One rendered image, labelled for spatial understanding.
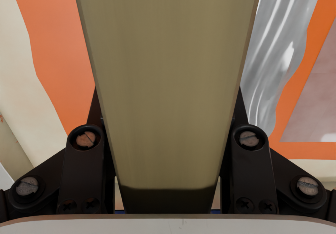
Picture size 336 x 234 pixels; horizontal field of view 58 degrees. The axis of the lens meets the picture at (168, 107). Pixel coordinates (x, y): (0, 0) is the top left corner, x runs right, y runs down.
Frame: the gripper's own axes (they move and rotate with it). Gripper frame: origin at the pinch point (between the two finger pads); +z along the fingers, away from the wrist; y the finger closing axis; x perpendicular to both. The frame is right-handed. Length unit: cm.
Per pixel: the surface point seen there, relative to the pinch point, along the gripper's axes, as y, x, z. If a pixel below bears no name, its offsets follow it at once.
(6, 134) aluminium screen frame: -15.4, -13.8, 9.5
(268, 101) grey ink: 8.8, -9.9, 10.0
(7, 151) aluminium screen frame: -15.4, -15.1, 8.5
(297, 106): 11.9, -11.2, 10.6
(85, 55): -6.4, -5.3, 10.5
